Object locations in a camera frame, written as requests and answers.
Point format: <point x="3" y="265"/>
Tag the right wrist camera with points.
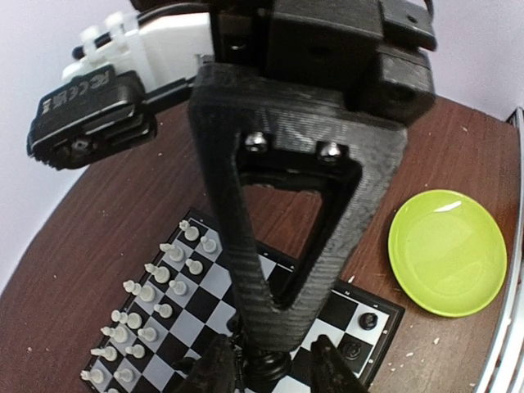
<point x="90" y="118"/>

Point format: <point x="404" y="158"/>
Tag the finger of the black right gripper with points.
<point x="294" y="213"/>

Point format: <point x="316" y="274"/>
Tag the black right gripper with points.
<point x="375" y="52"/>

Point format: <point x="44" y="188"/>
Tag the black and grey chessboard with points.
<point x="148" y="338"/>

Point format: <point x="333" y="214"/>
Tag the green plate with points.
<point x="447" y="253"/>

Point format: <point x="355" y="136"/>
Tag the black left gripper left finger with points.
<point x="214" y="372"/>

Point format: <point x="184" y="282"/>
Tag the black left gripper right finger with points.
<point x="329" y="372"/>

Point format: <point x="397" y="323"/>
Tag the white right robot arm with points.
<point x="166" y="44"/>

